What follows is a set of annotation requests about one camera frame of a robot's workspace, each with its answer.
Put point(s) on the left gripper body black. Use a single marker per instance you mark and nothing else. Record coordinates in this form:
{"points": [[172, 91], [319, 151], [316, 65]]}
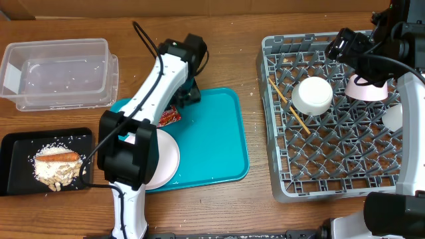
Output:
{"points": [[188, 91]]}

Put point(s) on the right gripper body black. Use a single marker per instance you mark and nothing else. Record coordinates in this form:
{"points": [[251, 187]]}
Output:
{"points": [[369, 67]]}

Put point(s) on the red snack wrapper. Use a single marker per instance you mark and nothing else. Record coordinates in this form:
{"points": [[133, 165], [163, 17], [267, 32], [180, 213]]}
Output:
{"points": [[169, 116]]}

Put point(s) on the pink bowl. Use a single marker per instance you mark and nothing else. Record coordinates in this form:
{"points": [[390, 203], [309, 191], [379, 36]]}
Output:
{"points": [[368, 93]]}

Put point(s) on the white bowl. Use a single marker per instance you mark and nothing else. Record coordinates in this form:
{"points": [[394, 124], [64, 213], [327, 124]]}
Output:
{"points": [[312, 96]]}

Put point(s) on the white plate with food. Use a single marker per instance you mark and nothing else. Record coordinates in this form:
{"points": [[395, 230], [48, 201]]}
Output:
{"points": [[169, 159]]}

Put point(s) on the white cup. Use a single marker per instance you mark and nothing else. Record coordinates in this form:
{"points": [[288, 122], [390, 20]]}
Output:
{"points": [[392, 118]]}

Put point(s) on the wooden chopstick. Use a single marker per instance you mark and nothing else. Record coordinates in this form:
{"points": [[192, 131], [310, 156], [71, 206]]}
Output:
{"points": [[290, 107]]}

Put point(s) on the orange carrot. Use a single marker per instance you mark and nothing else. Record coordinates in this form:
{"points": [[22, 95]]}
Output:
{"points": [[60, 157]]}

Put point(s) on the peanuts and rice food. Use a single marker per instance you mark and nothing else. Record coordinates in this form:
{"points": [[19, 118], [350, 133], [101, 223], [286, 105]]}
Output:
{"points": [[56, 175]]}

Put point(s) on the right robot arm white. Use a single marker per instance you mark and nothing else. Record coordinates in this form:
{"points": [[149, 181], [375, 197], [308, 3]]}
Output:
{"points": [[399, 214]]}

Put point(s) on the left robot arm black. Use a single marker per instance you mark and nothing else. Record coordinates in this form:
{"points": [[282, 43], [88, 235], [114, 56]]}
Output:
{"points": [[128, 143]]}

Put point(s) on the grey dishwasher rack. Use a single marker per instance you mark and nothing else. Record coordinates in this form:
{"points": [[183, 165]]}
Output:
{"points": [[349, 152]]}

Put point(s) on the teal serving tray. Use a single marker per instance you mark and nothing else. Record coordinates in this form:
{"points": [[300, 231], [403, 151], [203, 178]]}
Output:
{"points": [[211, 140]]}

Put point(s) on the clear plastic bin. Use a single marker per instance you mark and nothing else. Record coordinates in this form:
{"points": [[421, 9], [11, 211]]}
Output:
{"points": [[18, 53]]}

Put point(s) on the black plastic tray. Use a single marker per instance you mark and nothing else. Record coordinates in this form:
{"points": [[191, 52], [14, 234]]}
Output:
{"points": [[19, 150]]}

